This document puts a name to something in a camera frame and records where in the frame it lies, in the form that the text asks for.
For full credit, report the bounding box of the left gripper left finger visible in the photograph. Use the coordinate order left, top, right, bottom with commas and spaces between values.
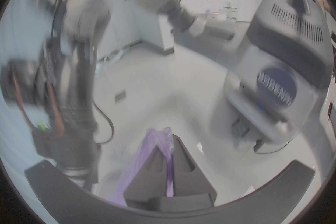
123, 144, 169, 211

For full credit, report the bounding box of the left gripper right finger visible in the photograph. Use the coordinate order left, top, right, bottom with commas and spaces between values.
160, 135, 217, 212

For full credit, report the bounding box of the purple plastic bag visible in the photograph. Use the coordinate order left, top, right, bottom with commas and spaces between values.
110, 126, 176, 206

